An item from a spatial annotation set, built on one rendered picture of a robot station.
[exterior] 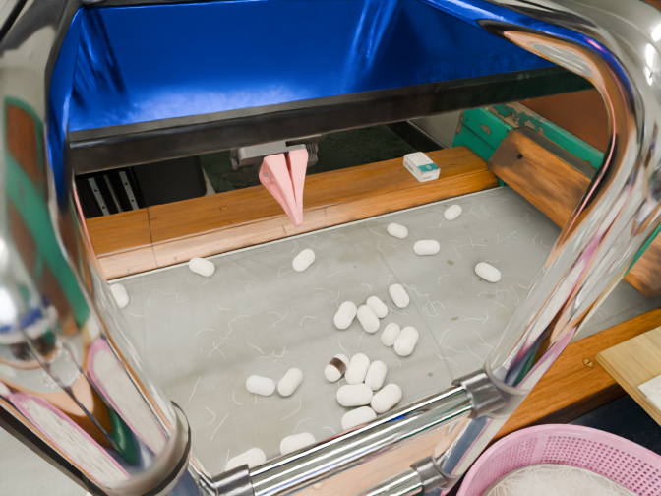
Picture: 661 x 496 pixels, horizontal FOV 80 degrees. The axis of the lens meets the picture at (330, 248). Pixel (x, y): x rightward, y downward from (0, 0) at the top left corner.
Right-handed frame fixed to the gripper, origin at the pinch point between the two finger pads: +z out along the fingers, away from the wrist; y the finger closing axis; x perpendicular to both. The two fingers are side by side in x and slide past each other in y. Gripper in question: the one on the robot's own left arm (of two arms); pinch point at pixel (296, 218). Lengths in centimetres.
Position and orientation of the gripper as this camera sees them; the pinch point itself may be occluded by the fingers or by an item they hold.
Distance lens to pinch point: 44.2
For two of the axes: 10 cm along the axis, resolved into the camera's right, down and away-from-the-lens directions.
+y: 9.3, -2.4, 2.9
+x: -2.6, 1.5, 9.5
